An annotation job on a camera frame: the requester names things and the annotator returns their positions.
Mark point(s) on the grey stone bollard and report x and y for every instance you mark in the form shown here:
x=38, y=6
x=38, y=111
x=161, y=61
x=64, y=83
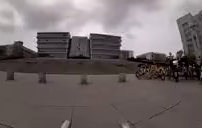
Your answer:
x=121, y=77
x=10, y=76
x=84, y=79
x=41, y=78

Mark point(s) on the small grey building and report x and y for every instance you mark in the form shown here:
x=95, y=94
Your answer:
x=126, y=54

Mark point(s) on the grey stone steps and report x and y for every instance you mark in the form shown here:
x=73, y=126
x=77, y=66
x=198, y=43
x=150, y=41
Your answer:
x=62, y=66

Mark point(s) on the row of parked bicycles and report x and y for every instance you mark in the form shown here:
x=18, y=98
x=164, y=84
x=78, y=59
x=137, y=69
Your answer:
x=152, y=71

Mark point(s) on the distant low building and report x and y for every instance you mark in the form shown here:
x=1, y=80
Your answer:
x=152, y=56

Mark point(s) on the layered grey building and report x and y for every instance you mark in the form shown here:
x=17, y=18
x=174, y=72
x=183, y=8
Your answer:
x=52, y=43

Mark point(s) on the robot's own part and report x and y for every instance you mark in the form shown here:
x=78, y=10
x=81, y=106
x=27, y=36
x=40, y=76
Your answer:
x=125, y=125
x=65, y=124

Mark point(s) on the low dark building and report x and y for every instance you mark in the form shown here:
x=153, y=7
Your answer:
x=9, y=51

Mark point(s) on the tall white building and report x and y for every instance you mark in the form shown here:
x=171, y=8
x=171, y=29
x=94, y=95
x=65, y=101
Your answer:
x=195, y=33

